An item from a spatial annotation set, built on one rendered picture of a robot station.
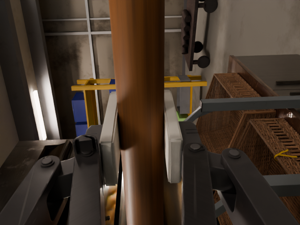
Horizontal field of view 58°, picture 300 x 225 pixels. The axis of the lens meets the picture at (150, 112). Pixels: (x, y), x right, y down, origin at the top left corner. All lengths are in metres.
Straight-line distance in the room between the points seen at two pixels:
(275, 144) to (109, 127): 0.99
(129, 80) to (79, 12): 7.11
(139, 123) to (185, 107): 5.00
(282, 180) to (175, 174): 0.64
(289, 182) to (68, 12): 6.87
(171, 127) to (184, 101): 4.97
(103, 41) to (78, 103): 2.53
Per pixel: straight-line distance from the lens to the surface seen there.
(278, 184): 0.77
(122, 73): 0.15
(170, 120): 0.16
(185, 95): 5.09
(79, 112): 5.24
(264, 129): 1.20
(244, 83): 1.66
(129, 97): 0.16
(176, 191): 1.56
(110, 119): 0.16
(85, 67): 7.45
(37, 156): 1.97
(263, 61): 1.92
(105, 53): 7.29
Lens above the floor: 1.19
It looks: 2 degrees down
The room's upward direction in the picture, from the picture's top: 92 degrees counter-clockwise
